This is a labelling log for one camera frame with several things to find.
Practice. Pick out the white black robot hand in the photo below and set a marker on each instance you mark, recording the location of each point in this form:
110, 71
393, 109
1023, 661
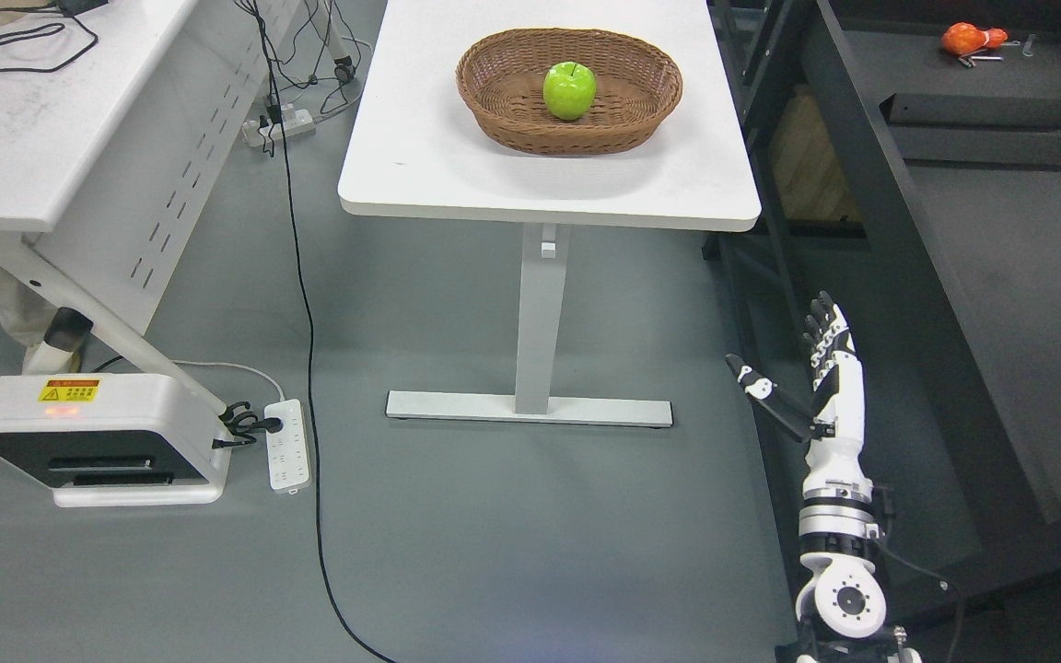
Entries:
834, 425

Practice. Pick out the green apple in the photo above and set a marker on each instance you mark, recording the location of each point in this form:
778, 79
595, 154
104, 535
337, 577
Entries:
568, 90

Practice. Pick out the white robot base unit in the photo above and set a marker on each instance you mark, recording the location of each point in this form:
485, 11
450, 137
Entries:
113, 439

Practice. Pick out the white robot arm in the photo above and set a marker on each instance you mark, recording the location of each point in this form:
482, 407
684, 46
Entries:
842, 609

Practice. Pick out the black metal shelf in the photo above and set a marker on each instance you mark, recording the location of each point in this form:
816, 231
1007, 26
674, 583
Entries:
926, 197

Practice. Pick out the orange toy on shelf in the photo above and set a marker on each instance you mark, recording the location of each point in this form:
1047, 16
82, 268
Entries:
964, 40

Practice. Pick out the brown wicker basket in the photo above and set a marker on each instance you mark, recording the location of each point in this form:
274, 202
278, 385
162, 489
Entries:
500, 80

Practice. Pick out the white power strip near base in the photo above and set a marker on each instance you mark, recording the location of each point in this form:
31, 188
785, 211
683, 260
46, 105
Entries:
288, 450

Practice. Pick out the white power strip far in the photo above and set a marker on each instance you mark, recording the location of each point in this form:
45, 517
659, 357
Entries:
264, 134

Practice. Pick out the white perforated desk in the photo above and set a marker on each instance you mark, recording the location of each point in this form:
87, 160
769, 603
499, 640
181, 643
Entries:
107, 157

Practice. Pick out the white pedestal table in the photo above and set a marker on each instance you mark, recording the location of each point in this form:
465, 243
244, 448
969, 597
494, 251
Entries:
416, 151

